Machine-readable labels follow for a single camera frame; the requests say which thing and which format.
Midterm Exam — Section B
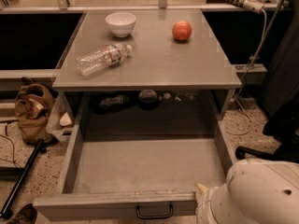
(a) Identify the grey top drawer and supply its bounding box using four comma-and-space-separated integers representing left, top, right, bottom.
35, 120, 235, 222

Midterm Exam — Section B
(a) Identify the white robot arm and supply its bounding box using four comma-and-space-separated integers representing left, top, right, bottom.
196, 159, 299, 224

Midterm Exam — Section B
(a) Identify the grey drawer cabinet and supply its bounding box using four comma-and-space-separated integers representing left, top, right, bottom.
53, 9, 240, 141

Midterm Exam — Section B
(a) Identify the black office chair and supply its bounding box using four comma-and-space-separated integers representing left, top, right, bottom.
235, 93, 299, 164

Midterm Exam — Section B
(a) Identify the red apple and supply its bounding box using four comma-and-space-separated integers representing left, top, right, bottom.
172, 21, 192, 41

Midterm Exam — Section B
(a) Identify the clear plastic water bottle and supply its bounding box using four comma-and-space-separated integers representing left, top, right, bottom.
77, 44, 133, 77

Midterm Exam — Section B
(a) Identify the black metal pole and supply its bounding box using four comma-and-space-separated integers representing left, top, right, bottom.
0, 140, 47, 219

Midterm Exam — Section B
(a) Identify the brown shoe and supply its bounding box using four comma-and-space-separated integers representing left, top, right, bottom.
7, 203, 37, 224

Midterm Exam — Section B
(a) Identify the white ceramic bowl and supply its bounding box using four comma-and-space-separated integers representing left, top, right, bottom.
106, 12, 136, 37

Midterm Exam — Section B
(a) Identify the brown canvas bag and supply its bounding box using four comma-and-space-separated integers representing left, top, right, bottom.
15, 77, 55, 145

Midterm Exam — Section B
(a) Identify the black top drawer handle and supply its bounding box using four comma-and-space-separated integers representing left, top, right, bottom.
135, 204, 174, 220

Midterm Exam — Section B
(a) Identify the white power cable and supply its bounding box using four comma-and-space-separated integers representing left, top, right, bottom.
224, 8, 269, 136

